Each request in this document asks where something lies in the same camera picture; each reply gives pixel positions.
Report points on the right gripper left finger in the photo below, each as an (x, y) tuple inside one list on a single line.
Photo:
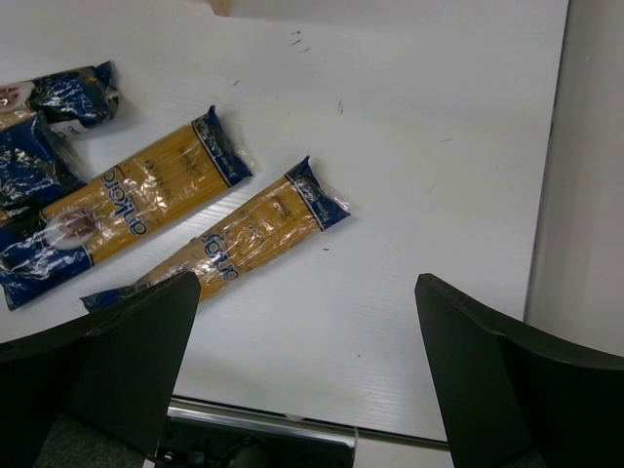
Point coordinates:
[(96, 390)]

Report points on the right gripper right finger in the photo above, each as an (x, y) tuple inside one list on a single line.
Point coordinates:
[(512, 395)]

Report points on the long left pasta bag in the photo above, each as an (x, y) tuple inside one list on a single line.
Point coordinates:
[(37, 167)]

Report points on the wooden three-tier shelf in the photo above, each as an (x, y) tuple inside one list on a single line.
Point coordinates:
[(222, 8)]

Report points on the centre spaghetti bag yellow blue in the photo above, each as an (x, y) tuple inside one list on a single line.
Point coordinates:
[(162, 183)]

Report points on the spaghetti bag yellow blue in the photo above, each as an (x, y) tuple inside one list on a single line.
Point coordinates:
[(162, 183), (279, 217)]

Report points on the right spaghetti bag yellow blue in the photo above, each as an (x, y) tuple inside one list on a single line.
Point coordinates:
[(279, 217)]

